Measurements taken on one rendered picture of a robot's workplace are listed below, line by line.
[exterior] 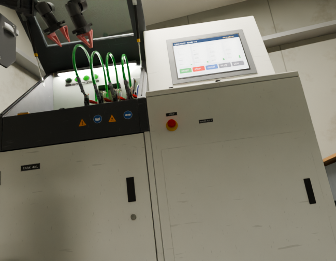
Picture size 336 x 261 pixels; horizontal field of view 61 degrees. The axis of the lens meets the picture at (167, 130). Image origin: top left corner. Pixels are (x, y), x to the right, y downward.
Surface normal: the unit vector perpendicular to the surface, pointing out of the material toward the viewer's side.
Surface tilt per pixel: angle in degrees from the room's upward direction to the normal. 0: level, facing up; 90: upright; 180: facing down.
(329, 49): 90
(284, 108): 90
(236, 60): 76
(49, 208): 90
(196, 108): 90
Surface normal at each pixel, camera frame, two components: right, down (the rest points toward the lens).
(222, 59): -0.08, -0.49
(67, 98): -0.05, -0.27
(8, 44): 0.97, -0.18
